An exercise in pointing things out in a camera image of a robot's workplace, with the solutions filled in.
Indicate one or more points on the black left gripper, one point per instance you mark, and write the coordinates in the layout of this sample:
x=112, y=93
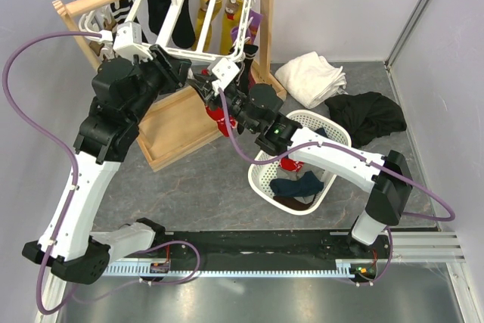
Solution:
x=174, y=70

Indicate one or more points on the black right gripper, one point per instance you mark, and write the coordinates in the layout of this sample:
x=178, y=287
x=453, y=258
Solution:
x=202, y=85

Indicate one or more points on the white plastic clip hanger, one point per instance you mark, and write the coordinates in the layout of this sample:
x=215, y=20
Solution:
x=174, y=9

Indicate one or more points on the red patterned Christmas sock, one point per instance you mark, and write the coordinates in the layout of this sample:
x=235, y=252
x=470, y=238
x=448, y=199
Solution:
x=291, y=165

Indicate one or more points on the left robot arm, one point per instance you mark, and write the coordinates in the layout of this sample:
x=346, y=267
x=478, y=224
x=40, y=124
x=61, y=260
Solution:
x=124, y=91

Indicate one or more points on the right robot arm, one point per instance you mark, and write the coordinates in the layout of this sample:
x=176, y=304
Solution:
x=387, y=179

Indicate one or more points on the black sock white stripes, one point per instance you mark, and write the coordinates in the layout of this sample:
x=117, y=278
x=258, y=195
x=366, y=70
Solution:
x=120, y=10

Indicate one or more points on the purple striped sock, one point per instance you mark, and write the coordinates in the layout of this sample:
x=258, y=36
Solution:
x=252, y=28

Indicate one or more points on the yellow reindeer sock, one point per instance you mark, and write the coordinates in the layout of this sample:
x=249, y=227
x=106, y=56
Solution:
x=230, y=19

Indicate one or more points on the folded white towel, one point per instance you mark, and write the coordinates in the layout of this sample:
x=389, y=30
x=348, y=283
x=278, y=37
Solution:
x=310, y=79

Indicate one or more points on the grey sock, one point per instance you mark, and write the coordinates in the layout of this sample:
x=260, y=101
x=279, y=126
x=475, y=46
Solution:
x=283, y=174

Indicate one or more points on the white perforated laundry basket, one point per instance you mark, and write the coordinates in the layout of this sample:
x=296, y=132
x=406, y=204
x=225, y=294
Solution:
x=259, y=176

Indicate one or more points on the navy blue sock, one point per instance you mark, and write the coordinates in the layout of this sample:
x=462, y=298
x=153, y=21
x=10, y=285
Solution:
x=306, y=186

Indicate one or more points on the brown sock in basket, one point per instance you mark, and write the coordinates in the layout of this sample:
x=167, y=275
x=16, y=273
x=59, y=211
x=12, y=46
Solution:
x=293, y=204

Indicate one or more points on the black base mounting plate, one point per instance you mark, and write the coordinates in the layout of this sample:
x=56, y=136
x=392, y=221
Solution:
x=278, y=250

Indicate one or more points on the crumpled black cloth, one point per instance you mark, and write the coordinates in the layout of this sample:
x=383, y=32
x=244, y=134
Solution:
x=366, y=116

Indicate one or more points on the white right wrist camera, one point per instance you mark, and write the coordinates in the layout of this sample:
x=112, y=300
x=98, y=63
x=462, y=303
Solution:
x=224, y=72

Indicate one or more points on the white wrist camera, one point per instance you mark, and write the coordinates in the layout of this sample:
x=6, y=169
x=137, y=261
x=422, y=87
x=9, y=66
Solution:
x=224, y=72
x=128, y=42

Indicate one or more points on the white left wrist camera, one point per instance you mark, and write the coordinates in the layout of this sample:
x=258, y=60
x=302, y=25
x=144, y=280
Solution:
x=128, y=42

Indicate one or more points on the aluminium rail frame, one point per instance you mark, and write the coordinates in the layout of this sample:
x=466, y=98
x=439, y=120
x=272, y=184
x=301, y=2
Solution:
x=420, y=281

